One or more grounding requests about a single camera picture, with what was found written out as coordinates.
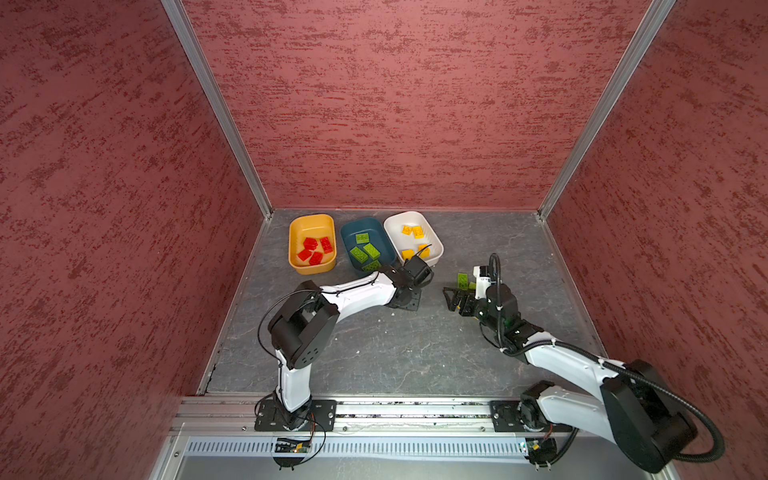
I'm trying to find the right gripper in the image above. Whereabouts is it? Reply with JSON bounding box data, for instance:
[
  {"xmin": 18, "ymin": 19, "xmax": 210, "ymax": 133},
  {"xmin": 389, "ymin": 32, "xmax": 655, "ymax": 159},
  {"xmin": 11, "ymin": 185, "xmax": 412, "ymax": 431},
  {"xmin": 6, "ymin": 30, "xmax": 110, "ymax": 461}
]
[{"xmin": 442, "ymin": 287, "xmax": 503, "ymax": 333}]

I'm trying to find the red long brick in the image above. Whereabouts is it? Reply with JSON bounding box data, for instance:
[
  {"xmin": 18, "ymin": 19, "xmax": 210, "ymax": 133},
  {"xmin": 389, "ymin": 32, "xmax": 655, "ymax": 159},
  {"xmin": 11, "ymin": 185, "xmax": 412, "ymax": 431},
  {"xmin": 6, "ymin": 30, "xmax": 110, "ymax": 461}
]
[{"xmin": 320, "ymin": 237, "xmax": 334, "ymax": 254}]

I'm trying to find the red brick cluster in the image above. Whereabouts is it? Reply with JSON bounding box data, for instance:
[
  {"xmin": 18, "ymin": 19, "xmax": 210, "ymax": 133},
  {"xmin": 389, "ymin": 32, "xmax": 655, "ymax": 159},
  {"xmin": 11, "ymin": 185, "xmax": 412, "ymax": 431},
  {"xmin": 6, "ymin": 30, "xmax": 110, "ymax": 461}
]
[{"xmin": 303, "ymin": 237, "xmax": 318, "ymax": 250}]

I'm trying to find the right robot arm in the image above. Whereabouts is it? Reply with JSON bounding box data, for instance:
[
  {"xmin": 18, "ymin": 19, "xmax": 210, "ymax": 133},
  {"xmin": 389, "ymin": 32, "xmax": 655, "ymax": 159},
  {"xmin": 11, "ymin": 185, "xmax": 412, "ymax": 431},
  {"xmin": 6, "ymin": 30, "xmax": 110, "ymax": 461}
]
[{"xmin": 443, "ymin": 266, "xmax": 726, "ymax": 473}]

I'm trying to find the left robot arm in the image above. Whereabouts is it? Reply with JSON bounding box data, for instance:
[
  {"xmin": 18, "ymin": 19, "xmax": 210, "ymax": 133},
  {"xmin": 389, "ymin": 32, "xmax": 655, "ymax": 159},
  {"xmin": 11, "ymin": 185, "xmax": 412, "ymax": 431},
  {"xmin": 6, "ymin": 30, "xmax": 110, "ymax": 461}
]
[{"xmin": 267, "ymin": 257, "xmax": 434, "ymax": 431}]

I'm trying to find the white plastic bin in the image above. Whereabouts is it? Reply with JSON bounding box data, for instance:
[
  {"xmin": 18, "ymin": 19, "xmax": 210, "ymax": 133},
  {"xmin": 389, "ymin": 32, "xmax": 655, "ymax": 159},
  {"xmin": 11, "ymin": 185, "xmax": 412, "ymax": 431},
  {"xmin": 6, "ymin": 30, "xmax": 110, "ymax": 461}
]
[{"xmin": 383, "ymin": 211, "xmax": 444, "ymax": 267}]

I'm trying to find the teal plastic bin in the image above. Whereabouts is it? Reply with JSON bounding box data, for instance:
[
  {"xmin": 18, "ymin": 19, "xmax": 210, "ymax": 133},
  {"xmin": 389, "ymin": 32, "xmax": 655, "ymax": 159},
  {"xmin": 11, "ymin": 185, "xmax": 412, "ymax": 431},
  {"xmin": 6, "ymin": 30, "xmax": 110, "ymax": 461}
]
[{"xmin": 341, "ymin": 217, "xmax": 397, "ymax": 277}]

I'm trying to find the small red brick centre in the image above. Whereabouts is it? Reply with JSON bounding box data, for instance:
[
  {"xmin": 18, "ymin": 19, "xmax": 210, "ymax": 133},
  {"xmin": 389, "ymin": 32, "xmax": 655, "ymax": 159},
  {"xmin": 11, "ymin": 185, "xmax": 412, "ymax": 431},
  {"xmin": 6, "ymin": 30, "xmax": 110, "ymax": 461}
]
[{"xmin": 309, "ymin": 252, "xmax": 324, "ymax": 266}]

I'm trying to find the yellow plastic bin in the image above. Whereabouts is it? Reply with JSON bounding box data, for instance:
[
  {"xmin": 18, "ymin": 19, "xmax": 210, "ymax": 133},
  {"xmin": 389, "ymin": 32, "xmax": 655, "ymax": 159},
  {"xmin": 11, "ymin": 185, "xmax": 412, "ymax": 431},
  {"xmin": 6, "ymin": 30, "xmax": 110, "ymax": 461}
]
[{"xmin": 288, "ymin": 214, "xmax": 338, "ymax": 276}]

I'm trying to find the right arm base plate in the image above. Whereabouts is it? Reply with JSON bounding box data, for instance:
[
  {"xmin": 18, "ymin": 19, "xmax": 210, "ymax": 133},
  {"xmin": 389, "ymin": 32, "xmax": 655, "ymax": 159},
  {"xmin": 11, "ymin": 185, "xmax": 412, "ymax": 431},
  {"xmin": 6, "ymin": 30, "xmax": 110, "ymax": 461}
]
[{"xmin": 489, "ymin": 400, "xmax": 573, "ymax": 435}]

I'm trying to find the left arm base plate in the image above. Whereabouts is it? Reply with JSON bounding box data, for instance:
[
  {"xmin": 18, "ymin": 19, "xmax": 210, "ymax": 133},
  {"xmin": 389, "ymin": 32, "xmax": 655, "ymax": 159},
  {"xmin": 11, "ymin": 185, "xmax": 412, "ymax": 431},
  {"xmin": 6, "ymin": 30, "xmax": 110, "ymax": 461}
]
[{"xmin": 254, "ymin": 396, "xmax": 338, "ymax": 433}]

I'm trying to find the aluminium front rail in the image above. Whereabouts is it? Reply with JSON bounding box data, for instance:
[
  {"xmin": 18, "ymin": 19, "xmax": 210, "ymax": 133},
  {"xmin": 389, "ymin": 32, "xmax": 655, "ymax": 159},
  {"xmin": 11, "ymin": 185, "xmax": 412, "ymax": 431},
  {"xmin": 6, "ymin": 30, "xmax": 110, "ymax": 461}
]
[{"xmin": 170, "ymin": 395, "xmax": 655, "ymax": 436}]

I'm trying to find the right corner aluminium post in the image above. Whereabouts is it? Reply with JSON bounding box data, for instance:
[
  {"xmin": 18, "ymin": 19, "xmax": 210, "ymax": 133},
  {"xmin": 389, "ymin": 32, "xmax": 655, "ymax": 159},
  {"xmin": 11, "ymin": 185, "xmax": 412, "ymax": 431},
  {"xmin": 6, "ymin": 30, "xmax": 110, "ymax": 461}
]
[{"xmin": 538, "ymin": 0, "xmax": 676, "ymax": 223}]

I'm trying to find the corner aluminium post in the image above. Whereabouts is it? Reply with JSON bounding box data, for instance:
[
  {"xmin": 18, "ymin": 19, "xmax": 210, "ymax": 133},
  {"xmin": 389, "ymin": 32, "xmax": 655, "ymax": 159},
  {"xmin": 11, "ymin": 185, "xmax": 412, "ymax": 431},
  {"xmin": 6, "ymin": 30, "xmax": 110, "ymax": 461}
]
[
  {"xmin": 161, "ymin": 0, "xmax": 274, "ymax": 220},
  {"xmin": 538, "ymin": 0, "xmax": 676, "ymax": 223}
]

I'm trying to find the left corner aluminium post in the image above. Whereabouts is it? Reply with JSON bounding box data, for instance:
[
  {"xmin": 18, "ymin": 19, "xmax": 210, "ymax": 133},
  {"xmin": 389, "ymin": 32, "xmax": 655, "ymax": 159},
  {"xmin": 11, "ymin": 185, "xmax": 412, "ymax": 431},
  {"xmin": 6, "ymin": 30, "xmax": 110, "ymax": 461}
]
[{"xmin": 161, "ymin": 0, "xmax": 274, "ymax": 220}]

